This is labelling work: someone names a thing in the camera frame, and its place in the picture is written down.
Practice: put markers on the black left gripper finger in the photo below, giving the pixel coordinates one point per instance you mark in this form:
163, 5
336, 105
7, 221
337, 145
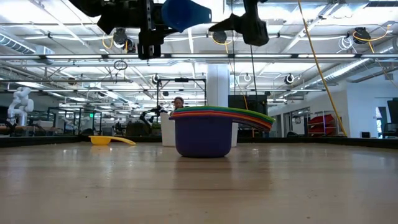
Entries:
163, 32

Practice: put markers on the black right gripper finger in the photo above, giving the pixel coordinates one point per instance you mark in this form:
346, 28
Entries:
233, 25

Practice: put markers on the blue measuring cup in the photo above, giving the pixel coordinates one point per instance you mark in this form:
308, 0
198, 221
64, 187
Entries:
183, 14

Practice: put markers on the green measuring cup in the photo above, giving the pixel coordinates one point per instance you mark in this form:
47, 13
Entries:
211, 108

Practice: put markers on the red measuring cup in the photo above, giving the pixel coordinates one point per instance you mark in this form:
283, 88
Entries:
199, 115

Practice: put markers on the orange measuring cup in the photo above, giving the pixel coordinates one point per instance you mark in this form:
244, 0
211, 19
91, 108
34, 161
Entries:
205, 113

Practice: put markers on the purple measuring cup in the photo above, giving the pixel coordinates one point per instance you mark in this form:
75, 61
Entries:
202, 140

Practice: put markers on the yellow measuring cup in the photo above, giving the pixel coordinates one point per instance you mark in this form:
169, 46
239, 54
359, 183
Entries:
99, 140

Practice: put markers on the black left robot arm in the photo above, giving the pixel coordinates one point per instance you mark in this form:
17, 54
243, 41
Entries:
88, 7

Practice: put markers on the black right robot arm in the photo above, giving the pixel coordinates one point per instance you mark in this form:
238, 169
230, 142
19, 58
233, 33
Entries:
251, 7

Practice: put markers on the black background robot arm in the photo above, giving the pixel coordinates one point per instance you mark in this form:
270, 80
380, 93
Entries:
160, 110

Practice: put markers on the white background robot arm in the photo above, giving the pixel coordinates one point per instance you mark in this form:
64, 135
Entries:
20, 104

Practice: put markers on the white plastic basket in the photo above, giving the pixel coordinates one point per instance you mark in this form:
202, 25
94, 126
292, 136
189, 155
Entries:
168, 132

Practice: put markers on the white building column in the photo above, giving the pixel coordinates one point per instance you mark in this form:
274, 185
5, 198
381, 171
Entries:
217, 90

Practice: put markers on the black monitor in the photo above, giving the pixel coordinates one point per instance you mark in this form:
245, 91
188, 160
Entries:
258, 104

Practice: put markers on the person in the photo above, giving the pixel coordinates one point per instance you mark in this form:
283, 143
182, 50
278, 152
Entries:
178, 104

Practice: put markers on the small potted plant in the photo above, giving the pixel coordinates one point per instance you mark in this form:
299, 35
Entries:
156, 129

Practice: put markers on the red storage bins shelf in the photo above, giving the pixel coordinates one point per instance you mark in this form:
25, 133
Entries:
320, 119

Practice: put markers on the black frame stand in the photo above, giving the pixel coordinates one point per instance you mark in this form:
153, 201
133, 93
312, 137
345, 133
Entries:
182, 79

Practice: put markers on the black table edge frame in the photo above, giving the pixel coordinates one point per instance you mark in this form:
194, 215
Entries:
280, 140

